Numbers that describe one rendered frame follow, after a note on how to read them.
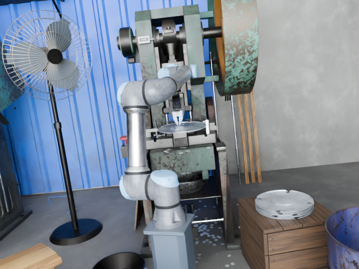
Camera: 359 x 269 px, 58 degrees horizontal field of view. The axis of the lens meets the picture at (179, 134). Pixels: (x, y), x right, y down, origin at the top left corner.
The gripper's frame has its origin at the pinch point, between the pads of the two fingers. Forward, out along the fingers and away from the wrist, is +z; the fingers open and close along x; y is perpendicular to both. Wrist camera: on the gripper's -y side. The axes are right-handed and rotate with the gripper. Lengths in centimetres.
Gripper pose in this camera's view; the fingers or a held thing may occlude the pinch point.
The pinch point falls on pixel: (178, 123)
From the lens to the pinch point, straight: 195.8
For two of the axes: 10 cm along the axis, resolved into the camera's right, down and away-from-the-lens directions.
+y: 0.1, -1.8, 9.8
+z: 1.2, 9.8, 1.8
